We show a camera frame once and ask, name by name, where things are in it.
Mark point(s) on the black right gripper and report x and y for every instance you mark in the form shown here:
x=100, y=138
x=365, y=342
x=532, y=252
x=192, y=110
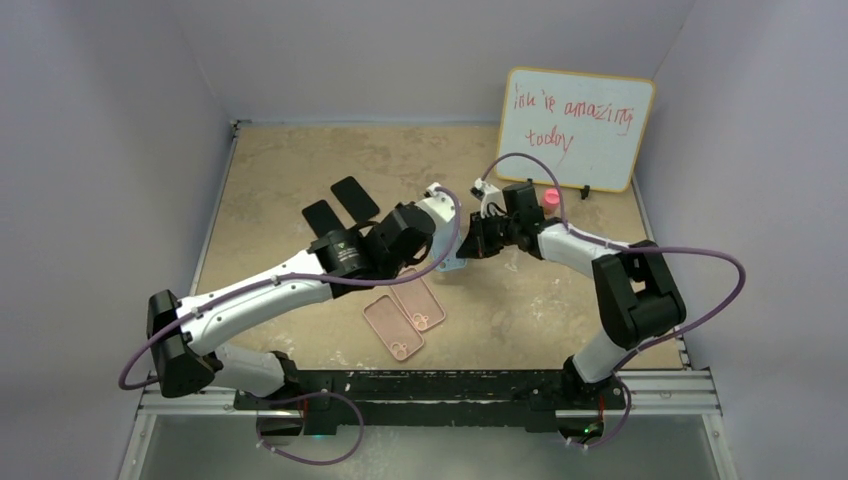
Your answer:
x=477, y=245

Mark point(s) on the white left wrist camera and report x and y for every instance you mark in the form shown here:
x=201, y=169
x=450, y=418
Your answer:
x=440, y=204

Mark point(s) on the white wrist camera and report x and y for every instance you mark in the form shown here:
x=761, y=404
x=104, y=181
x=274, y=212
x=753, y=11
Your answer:
x=440, y=204
x=490, y=198

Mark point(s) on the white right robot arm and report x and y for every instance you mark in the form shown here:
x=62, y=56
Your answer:
x=636, y=294

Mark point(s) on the pink capped bottle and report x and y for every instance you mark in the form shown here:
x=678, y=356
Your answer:
x=550, y=201

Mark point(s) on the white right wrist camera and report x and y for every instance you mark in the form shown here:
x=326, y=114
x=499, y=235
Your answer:
x=490, y=198

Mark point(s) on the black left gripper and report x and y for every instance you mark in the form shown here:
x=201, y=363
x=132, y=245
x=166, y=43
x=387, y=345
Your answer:
x=401, y=205

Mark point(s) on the black phone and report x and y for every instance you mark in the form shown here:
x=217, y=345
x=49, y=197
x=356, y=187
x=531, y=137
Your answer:
x=354, y=199

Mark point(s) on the pink phone case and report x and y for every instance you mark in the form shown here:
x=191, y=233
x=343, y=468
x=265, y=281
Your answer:
x=393, y=328
x=419, y=303

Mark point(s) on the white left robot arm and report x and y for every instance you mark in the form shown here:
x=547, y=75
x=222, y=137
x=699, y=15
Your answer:
x=188, y=337

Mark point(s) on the light blue phone case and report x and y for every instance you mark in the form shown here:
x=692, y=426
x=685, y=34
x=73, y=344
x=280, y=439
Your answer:
x=445, y=241

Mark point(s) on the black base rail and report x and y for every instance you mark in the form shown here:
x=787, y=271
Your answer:
x=536, y=401

